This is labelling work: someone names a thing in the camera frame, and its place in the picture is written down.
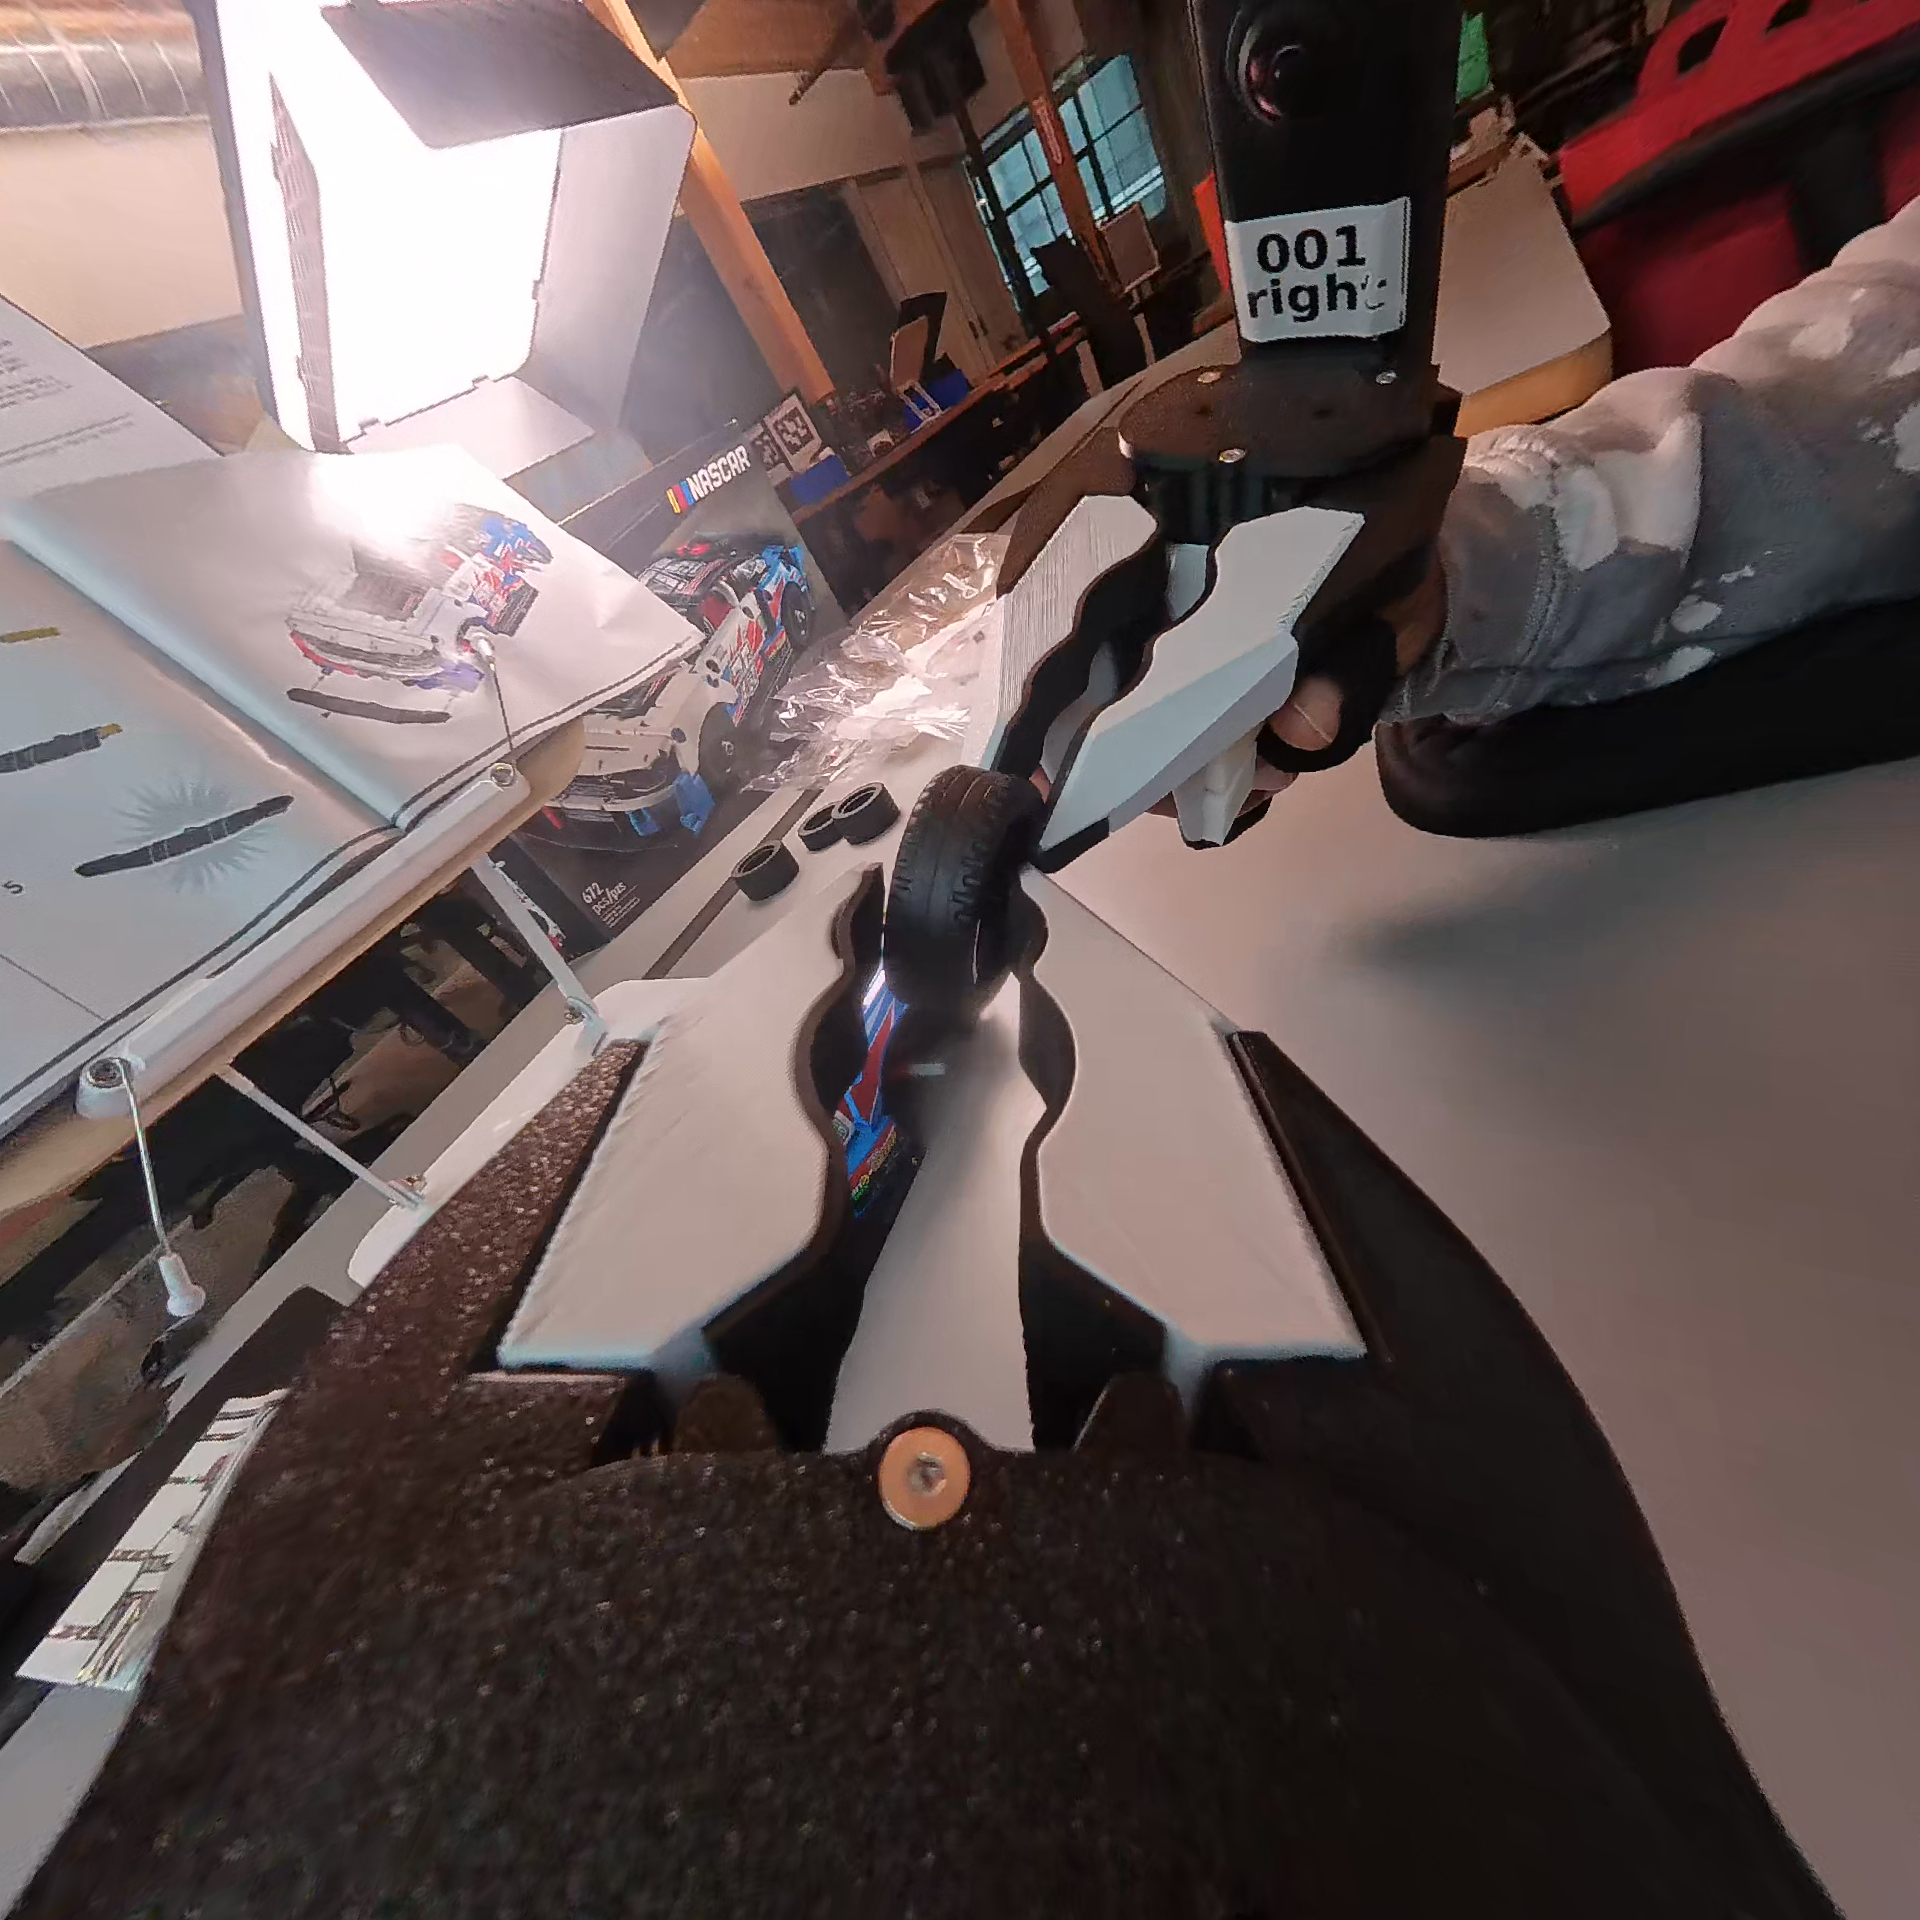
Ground black white marker tag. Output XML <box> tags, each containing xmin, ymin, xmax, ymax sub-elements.
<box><xmin>753</xmin><ymin>387</ymin><xmax>836</xmax><ymax>486</ymax></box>

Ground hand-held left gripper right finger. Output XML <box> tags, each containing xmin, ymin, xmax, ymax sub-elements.
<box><xmin>1016</xmin><ymin>876</ymin><xmax>1369</xmax><ymax>1378</ymax></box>

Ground person's right forearm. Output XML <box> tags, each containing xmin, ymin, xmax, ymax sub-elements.
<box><xmin>1381</xmin><ymin>193</ymin><xmax>1920</xmax><ymax>725</ymax></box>

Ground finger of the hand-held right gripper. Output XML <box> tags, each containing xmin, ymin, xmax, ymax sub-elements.
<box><xmin>1033</xmin><ymin>506</ymin><xmax>1369</xmax><ymax>876</ymax></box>
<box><xmin>980</xmin><ymin>493</ymin><xmax>1168</xmax><ymax>785</ymax></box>

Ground toy car box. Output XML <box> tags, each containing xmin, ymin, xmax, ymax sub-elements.
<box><xmin>493</xmin><ymin>410</ymin><xmax>828</xmax><ymax>966</ymax></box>

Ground black toy car tire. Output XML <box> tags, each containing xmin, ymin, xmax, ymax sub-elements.
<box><xmin>881</xmin><ymin>761</ymin><xmax>1051</xmax><ymax>1039</ymax></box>

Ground studio light panel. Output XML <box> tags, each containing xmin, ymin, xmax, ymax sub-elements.
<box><xmin>193</xmin><ymin>0</ymin><xmax>702</xmax><ymax>456</ymax></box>

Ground person's right hand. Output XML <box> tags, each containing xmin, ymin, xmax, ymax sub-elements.
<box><xmin>1237</xmin><ymin>672</ymin><xmax>1349</xmax><ymax>821</ymax></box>

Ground open instruction booklet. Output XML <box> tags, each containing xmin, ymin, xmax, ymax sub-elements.
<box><xmin>0</xmin><ymin>291</ymin><xmax>711</xmax><ymax>1138</ymax></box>

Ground window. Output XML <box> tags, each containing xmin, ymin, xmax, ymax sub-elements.
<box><xmin>973</xmin><ymin>50</ymin><xmax>1168</xmax><ymax>268</ymax></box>

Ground folded sticker sheet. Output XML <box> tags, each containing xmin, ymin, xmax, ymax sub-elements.
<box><xmin>15</xmin><ymin>1385</ymin><xmax>290</xmax><ymax>1692</ymax></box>

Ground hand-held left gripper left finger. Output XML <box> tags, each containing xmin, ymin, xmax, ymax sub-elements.
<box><xmin>499</xmin><ymin>865</ymin><xmax>889</xmax><ymax>1378</ymax></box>

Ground toy brick race car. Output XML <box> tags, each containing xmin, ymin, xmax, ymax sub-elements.
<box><xmin>814</xmin><ymin>964</ymin><xmax>928</xmax><ymax>1228</ymax></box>

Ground metal air duct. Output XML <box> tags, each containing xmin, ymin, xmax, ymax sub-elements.
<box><xmin>0</xmin><ymin>20</ymin><xmax>208</xmax><ymax>132</ymax></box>

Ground clear plastic bags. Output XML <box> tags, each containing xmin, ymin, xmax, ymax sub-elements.
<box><xmin>740</xmin><ymin>530</ymin><xmax>1027</xmax><ymax>791</ymax></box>

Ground red plastic carrier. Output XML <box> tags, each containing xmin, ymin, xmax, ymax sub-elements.
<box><xmin>1548</xmin><ymin>0</ymin><xmax>1920</xmax><ymax>336</ymax></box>

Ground white wood-edged table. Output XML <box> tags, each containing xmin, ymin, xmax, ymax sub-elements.
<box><xmin>1429</xmin><ymin>132</ymin><xmax>1619</xmax><ymax>440</ymax></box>

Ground white book stand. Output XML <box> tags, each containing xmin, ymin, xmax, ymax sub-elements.
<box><xmin>0</xmin><ymin>701</ymin><xmax>711</xmax><ymax>1325</ymax></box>

